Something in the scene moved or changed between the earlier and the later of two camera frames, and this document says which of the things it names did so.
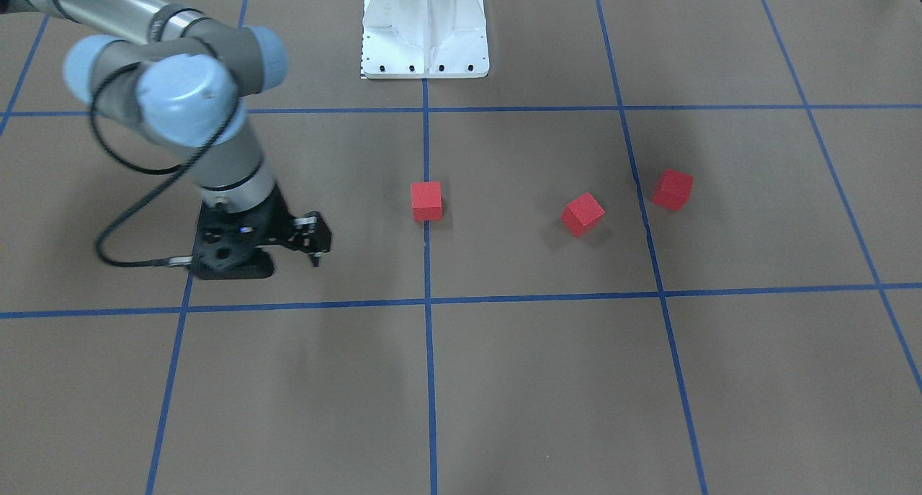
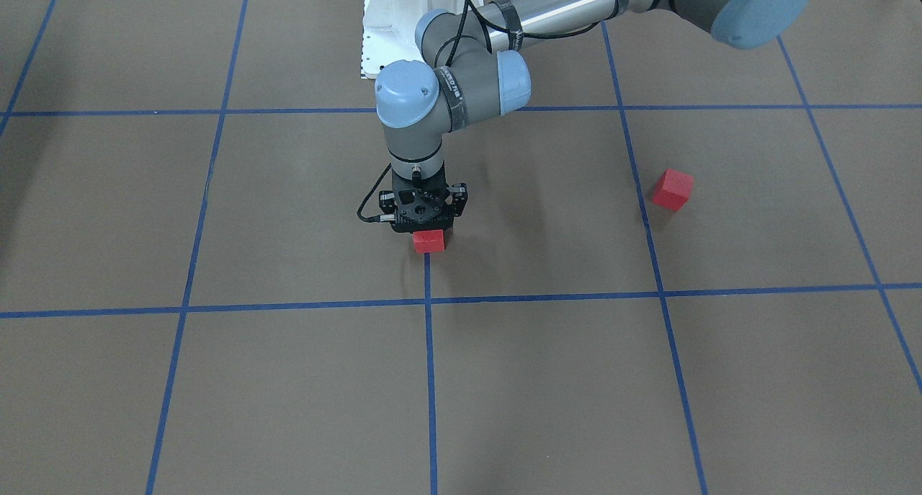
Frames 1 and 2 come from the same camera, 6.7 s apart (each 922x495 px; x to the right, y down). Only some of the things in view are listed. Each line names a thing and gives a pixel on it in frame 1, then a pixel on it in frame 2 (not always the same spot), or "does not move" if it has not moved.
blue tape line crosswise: x=163 y=310 does not move
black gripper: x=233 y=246 -> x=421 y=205
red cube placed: x=673 y=189 does not move
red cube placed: x=580 y=215 -> x=429 y=241
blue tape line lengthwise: x=428 y=276 does not move
